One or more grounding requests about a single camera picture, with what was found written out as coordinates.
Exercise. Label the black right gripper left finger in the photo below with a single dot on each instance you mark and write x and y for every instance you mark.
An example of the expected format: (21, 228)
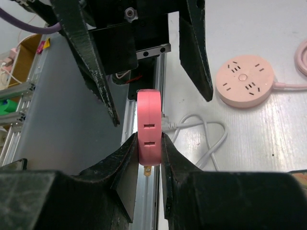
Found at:
(101, 197)

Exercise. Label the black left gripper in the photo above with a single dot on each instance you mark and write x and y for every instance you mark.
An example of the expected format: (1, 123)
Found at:
(127, 31)

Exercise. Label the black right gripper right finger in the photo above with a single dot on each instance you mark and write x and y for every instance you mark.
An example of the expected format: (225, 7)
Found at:
(198, 200)

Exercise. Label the pink plug adapter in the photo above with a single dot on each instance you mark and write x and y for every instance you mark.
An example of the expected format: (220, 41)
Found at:
(149, 122)

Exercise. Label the cardboard box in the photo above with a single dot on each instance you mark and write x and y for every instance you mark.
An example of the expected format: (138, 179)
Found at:
(26, 52)

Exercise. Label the pink round socket hub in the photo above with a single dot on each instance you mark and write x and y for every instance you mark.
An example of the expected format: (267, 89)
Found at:
(245, 81)

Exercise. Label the green plastic object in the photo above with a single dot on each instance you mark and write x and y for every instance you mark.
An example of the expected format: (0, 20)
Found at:
(7, 106)

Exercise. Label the aluminium front rail frame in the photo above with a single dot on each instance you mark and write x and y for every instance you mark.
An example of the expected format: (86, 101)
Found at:
(146, 212)

